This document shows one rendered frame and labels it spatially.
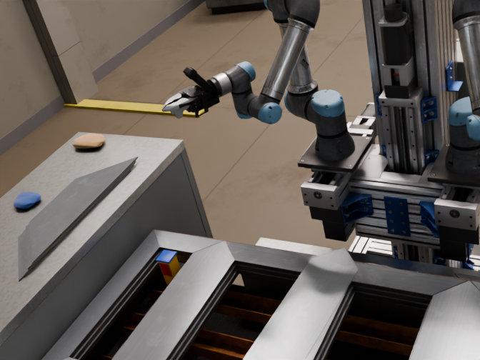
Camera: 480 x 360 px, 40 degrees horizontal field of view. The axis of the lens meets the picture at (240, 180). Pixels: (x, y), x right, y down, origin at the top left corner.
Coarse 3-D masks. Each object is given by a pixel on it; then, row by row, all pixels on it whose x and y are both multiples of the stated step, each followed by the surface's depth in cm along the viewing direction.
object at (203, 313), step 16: (176, 256) 251; (144, 272) 245; (240, 272) 237; (256, 272) 234; (272, 272) 230; (288, 272) 227; (128, 288) 239; (224, 288) 231; (352, 288) 215; (368, 288) 213; (384, 288) 210; (112, 304) 232; (208, 304) 223; (416, 304) 206; (112, 320) 230; (336, 320) 205; (96, 336) 225; (192, 336) 215; (320, 336) 199; (80, 352) 218; (176, 352) 208; (320, 352) 196
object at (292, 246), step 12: (264, 240) 272; (276, 240) 271; (312, 252) 259; (324, 252) 258; (384, 264) 245; (396, 264) 244; (408, 264) 242; (420, 264) 241; (432, 264) 239; (252, 276) 260; (456, 276) 232
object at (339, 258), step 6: (330, 252) 229; (336, 252) 228; (312, 258) 229; (318, 258) 228; (324, 258) 227; (330, 258) 226; (336, 258) 226; (342, 258) 225; (348, 258) 225; (336, 264) 223; (342, 264) 222; (348, 264) 222; (354, 264) 221
